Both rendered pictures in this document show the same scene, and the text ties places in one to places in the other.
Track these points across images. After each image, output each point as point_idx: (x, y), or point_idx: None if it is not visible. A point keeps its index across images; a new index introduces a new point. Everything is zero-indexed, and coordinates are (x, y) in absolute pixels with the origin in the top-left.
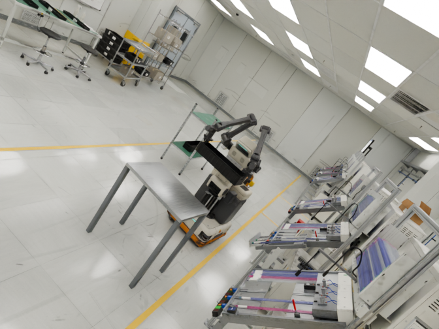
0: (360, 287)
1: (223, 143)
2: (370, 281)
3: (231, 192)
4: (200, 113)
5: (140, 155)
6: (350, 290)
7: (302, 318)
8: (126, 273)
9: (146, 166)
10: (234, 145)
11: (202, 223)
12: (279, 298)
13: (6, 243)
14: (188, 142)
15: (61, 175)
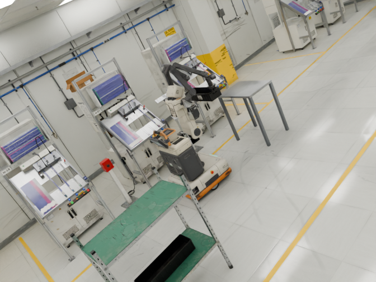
0: (188, 50)
1: (191, 100)
2: (188, 45)
3: (182, 131)
4: (164, 206)
5: (268, 239)
6: (184, 59)
7: (202, 65)
8: (259, 128)
9: (259, 86)
10: (182, 97)
11: (205, 153)
12: None
13: (319, 106)
14: (181, 253)
15: (328, 142)
